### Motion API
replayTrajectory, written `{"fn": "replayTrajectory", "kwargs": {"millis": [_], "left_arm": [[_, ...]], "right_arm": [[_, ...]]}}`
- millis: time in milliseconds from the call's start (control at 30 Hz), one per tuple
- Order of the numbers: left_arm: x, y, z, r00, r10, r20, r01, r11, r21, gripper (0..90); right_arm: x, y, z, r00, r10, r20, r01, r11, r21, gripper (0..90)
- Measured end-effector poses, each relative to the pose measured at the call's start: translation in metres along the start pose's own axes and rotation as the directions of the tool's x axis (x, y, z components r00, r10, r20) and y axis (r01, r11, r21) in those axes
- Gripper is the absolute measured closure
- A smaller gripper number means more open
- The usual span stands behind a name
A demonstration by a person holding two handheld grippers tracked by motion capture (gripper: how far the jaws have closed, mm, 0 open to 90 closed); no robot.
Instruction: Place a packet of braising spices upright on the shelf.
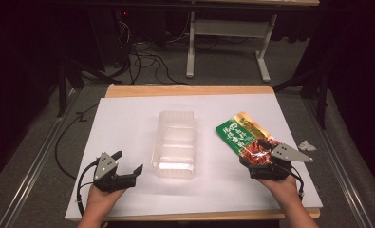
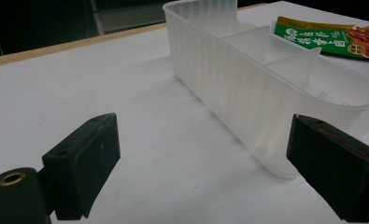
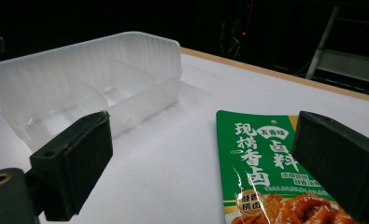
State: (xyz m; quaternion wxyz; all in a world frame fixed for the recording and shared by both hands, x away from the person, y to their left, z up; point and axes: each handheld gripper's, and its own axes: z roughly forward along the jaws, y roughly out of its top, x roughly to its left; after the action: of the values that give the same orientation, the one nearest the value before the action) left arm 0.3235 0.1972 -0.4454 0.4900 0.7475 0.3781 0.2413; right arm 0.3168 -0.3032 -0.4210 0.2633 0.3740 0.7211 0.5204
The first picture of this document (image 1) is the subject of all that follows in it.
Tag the green and red snack packet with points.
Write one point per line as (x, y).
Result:
(239, 133)

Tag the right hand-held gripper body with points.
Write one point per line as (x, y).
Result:
(286, 154)

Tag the aluminium floor rail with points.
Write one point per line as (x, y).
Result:
(340, 164)
(33, 171)

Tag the crumpled white paper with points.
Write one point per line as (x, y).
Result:
(307, 146)

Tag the black metal stand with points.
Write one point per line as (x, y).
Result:
(321, 95)
(63, 82)

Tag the wooden table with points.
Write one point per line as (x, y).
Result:
(188, 91)

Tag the person's right hand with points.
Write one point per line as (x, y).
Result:
(283, 190)

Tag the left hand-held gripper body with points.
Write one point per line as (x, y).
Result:
(105, 165)

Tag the person's left hand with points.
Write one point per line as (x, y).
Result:
(100, 199)

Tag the clear plastic container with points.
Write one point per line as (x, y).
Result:
(175, 142)

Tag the white metal desk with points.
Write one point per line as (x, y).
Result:
(232, 28)

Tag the white paper sheet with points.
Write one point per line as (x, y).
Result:
(137, 126)

